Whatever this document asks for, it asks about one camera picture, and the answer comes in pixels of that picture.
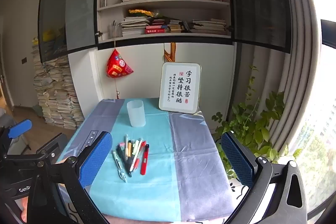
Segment blue grey tablecloth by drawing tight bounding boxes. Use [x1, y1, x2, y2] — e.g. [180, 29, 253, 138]
[56, 98, 252, 223]

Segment green potted plant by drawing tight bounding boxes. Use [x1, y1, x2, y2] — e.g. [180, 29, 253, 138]
[211, 65, 302, 188]

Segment bunch of assorted pens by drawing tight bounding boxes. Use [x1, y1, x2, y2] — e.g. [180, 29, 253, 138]
[112, 134, 150, 183]

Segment clear correction pen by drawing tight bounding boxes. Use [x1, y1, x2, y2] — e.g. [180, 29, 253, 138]
[112, 151, 127, 183]

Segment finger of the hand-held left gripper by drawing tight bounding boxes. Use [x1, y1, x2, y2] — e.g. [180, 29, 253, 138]
[0, 119, 33, 153]
[35, 133, 68, 165]

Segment stack of white books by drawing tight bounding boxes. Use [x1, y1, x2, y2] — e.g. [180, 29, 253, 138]
[121, 17, 150, 36]

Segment stack of red books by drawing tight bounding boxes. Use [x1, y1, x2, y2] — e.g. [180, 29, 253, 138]
[145, 18, 169, 34]

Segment white bookshelf cabinet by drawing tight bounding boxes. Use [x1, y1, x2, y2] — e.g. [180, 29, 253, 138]
[67, 0, 237, 122]

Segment small stack of mixed books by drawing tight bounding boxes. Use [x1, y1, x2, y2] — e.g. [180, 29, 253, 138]
[168, 19, 190, 33]

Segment red white pen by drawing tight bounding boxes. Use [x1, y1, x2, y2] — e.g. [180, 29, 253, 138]
[132, 140, 146, 172]

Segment translucent white cup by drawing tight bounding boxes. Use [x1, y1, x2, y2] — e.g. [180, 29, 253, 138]
[127, 100, 146, 128]

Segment stack of old books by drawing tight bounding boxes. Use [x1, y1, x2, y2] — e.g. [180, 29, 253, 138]
[31, 38, 85, 130]

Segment wide red pen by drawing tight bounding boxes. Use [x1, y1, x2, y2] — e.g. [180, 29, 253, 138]
[140, 144, 150, 175]

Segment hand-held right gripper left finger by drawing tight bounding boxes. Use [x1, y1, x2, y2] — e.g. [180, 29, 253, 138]
[28, 131, 113, 224]

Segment framed calligraphy sign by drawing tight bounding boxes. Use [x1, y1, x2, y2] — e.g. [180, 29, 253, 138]
[159, 62, 201, 114]

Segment yellow artificial flowers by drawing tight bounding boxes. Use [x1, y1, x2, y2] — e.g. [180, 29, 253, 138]
[128, 9, 154, 17]

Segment red pyramid hanging ornament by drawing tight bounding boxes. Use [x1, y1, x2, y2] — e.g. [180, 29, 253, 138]
[106, 40, 134, 100]

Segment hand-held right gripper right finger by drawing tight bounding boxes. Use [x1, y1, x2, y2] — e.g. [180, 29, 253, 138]
[220, 131, 307, 224]

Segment wide stack of pale books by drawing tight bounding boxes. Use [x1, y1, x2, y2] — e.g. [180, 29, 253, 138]
[190, 19, 227, 35]

